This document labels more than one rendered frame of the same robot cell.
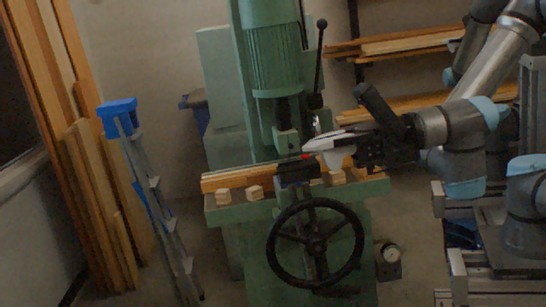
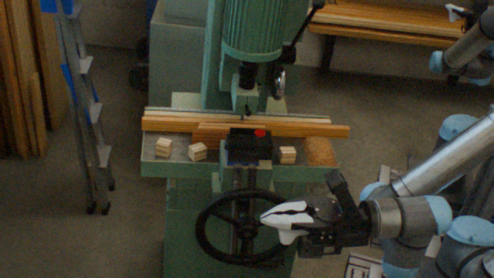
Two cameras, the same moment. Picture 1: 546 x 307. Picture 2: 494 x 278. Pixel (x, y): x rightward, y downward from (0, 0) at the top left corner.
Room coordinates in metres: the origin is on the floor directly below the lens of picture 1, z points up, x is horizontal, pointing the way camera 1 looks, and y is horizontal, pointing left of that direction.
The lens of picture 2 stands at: (0.05, 0.06, 1.91)
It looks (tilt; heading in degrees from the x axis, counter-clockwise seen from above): 33 degrees down; 356
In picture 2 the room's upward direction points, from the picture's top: 7 degrees clockwise
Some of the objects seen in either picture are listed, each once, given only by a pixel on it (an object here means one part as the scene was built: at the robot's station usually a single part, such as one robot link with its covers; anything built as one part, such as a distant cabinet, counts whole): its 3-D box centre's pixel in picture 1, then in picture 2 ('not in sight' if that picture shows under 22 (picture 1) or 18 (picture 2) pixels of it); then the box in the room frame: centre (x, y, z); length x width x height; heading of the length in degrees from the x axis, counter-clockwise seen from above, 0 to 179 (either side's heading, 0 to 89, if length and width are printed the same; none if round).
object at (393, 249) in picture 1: (390, 253); not in sight; (1.35, -0.33, 0.65); 0.06 x 0.04 x 0.08; 95
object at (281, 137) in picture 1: (286, 140); (245, 96); (1.56, -0.06, 1.03); 0.14 x 0.07 x 0.09; 5
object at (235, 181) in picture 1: (297, 170); (248, 128); (1.54, -0.08, 0.92); 0.67 x 0.02 x 0.04; 95
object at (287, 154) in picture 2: (337, 177); (286, 154); (1.41, -0.20, 0.92); 0.04 x 0.03 x 0.04; 101
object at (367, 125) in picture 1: (384, 141); (339, 223); (0.81, -0.21, 1.21); 0.12 x 0.08 x 0.09; 99
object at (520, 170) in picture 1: (536, 183); (469, 247); (1.01, -0.61, 0.98); 0.13 x 0.12 x 0.14; 9
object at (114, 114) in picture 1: (155, 213); (79, 97); (2.18, 0.62, 0.58); 0.27 x 0.25 x 1.16; 92
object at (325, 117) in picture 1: (319, 124); (285, 75); (1.74, -0.20, 1.02); 0.09 x 0.07 x 0.12; 95
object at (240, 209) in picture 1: (296, 195); (240, 161); (1.43, -0.06, 0.87); 0.61 x 0.30 x 0.06; 95
